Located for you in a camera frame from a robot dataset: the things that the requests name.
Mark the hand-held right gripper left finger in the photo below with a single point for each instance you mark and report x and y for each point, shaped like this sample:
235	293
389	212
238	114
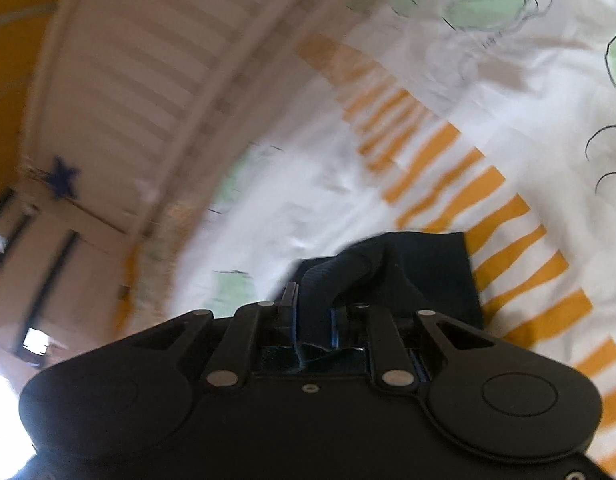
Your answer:
289	317

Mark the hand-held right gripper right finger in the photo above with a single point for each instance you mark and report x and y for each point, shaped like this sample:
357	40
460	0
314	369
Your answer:
334	330

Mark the dark navy zip hoodie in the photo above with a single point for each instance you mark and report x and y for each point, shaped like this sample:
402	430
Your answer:
418	275

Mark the beige wooden cabinet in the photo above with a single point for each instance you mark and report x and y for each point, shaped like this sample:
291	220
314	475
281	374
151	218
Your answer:
53	270

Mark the white printed bed sheet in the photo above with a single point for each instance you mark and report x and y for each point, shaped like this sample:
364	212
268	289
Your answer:
488	125

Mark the blue star sticker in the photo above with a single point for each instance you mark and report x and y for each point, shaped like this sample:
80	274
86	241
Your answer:
63	178

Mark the white slatted bed frame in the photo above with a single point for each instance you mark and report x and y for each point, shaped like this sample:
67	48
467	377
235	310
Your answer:
138	75

